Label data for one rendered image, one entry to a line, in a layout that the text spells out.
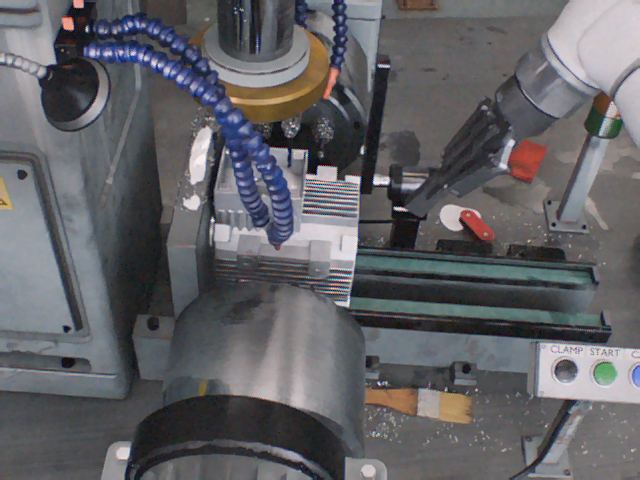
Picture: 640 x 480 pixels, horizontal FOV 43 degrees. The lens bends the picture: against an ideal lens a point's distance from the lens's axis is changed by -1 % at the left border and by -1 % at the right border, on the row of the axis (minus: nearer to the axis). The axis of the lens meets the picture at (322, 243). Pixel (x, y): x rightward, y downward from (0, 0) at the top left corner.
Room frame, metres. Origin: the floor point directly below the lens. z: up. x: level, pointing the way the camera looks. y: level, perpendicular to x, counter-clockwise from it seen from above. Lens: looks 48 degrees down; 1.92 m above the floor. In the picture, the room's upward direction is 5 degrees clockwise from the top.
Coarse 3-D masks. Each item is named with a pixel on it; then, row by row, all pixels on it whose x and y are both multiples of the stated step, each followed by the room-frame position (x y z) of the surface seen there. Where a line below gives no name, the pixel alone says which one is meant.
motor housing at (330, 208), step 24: (312, 192) 0.83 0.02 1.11; (336, 192) 0.84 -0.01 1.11; (312, 216) 0.79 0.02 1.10; (336, 216) 0.80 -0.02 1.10; (264, 240) 0.77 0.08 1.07; (288, 240) 0.77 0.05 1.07; (336, 240) 0.78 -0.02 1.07; (216, 264) 0.74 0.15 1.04; (264, 264) 0.75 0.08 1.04; (288, 264) 0.74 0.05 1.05; (336, 264) 0.75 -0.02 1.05; (216, 288) 0.74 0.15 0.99; (336, 288) 0.74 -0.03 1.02
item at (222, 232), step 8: (352, 176) 0.89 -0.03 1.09; (216, 224) 0.77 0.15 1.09; (224, 224) 0.77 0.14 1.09; (216, 232) 0.76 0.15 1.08; (224, 232) 0.76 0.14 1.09; (216, 240) 0.75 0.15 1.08; (224, 240) 0.75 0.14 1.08; (344, 240) 0.76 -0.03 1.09; (352, 240) 0.77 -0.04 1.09; (344, 248) 0.76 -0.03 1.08; (352, 248) 0.76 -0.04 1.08; (344, 304) 0.75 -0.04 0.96
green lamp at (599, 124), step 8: (592, 104) 1.15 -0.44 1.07; (592, 112) 1.14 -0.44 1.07; (592, 120) 1.13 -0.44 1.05; (600, 120) 1.12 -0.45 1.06; (608, 120) 1.11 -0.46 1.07; (616, 120) 1.11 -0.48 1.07; (592, 128) 1.12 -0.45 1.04; (600, 128) 1.12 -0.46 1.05; (608, 128) 1.11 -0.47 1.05; (616, 128) 1.12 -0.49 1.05; (608, 136) 1.11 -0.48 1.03
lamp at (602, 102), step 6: (600, 96) 1.13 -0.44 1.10; (606, 96) 1.12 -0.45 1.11; (594, 102) 1.14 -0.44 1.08; (600, 102) 1.13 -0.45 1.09; (606, 102) 1.12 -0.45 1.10; (612, 102) 1.12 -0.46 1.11; (600, 108) 1.12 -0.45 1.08; (606, 108) 1.12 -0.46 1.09; (612, 108) 1.11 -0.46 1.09; (606, 114) 1.12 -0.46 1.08; (612, 114) 1.11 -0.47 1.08; (618, 114) 1.11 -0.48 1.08
